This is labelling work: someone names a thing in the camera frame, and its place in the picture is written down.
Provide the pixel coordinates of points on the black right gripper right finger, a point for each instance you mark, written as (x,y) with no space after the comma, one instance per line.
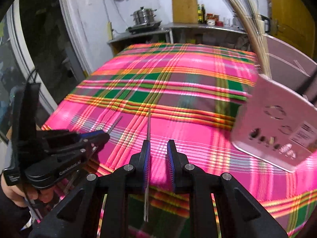
(219,205)

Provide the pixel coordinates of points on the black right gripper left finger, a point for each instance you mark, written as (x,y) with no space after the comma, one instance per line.
(98,206)

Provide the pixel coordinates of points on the metal chopstick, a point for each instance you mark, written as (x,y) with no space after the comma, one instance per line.
(75,174)
(146,204)

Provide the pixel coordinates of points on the person's left hand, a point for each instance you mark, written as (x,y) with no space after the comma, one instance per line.
(18,193)

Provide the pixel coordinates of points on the pink plastic utensil holder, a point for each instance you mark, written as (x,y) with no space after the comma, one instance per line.
(277,124)

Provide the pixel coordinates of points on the pink plaid tablecloth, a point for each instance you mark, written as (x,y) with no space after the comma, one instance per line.
(194,92)

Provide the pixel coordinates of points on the black induction cooktop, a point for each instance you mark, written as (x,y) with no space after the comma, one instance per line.
(146,27)

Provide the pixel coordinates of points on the stainless steel steamer pot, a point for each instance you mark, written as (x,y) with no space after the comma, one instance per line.
(144,16)

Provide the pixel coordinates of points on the metal counter shelf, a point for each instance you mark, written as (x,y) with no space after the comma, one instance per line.
(223,36)

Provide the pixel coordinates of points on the white electric kettle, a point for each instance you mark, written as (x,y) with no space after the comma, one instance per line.
(265,22)

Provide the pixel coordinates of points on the red lidded jar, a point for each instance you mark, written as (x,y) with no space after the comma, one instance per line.
(212,19)

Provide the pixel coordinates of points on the yellow wooden door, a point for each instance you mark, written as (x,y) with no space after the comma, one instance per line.
(292,23)

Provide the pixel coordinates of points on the wooden cutting board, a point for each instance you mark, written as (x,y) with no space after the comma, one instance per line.
(185,11)

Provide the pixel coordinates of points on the dark glass bottle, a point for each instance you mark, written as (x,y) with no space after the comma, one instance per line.
(203,13)

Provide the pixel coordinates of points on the beige chopsticks in holder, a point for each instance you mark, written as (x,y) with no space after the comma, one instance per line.
(256,38)

